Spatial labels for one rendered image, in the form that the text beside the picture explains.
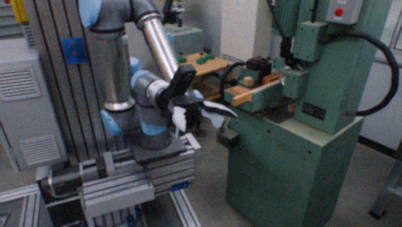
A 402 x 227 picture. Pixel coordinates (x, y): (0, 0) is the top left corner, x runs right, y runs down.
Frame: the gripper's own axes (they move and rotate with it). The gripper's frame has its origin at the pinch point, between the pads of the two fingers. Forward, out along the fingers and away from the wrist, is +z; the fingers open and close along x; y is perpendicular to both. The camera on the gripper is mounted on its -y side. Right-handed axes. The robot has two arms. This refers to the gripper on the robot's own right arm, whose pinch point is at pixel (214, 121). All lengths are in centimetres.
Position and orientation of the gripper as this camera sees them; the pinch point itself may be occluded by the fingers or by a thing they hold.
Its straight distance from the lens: 61.2
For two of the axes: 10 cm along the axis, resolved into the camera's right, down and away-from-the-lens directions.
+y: -1.1, 9.0, 4.2
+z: 6.0, 4.0, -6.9
